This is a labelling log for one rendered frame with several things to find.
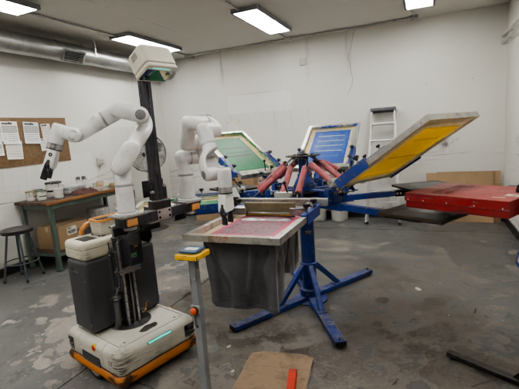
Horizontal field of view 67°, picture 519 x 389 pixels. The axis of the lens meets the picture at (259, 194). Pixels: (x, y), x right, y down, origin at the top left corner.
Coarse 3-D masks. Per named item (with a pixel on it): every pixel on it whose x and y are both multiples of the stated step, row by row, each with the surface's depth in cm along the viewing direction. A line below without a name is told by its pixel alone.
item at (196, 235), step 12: (204, 228) 235; (288, 228) 216; (192, 240) 218; (204, 240) 215; (216, 240) 212; (228, 240) 209; (240, 240) 206; (252, 240) 204; (264, 240) 201; (276, 240) 198
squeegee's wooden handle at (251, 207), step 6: (246, 204) 267; (252, 204) 265; (258, 204) 264; (264, 204) 262; (270, 204) 260; (276, 204) 258; (282, 204) 257; (288, 204) 255; (294, 204) 256; (246, 210) 268; (252, 210) 266; (258, 210) 264; (264, 210) 263; (270, 210) 261; (276, 210) 259; (282, 210) 258; (288, 210) 256
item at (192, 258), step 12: (204, 252) 197; (192, 264) 197; (192, 276) 199; (192, 288) 200; (192, 300) 201; (204, 324) 205; (204, 336) 205; (204, 348) 205; (204, 360) 205; (204, 372) 207; (204, 384) 208
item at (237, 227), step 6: (246, 216) 272; (252, 216) 271; (234, 222) 256; (240, 222) 255; (246, 222) 253; (252, 222) 252; (258, 222) 251; (222, 228) 241; (228, 228) 240; (234, 228) 239; (240, 228) 238; (246, 228) 237; (222, 234) 228; (228, 234) 227; (234, 234) 226; (240, 234) 225
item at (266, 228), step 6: (264, 222) 250; (270, 222) 248; (276, 222) 247; (282, 222) 246; (288, 222) 245; (252, 228) 236; (258, 228) 235; (264, 228) 234; (270, 228) 233; (276, 228) 232; (282, 228) 231; (246, 234) 224; (252, 234) 223; (258, 234) 222; (264, 234) 221; (270, 234) 220; (276, 234) 220
